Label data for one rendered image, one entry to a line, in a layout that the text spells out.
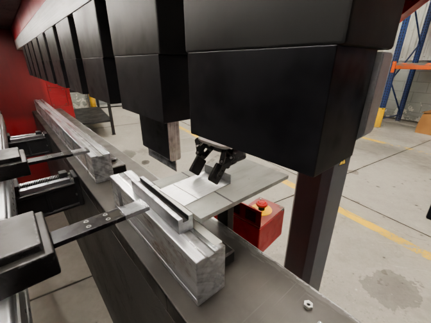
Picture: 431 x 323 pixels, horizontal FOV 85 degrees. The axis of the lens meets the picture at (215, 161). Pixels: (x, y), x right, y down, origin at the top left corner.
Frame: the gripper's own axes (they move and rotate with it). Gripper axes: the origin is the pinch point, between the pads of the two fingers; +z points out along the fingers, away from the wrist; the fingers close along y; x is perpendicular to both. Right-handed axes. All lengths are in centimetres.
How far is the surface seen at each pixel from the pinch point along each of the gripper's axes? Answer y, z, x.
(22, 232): -1.7, 20.0, -25.0
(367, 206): 1, -52, 222
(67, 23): -30.8, -14.8, -28.9
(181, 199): 2.3, 7.5, -4.9
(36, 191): -58, 31, -8
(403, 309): 44, 12, 145
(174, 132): 5.2, -1.9, -16.1
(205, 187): 2.0, 3.4, 0.1
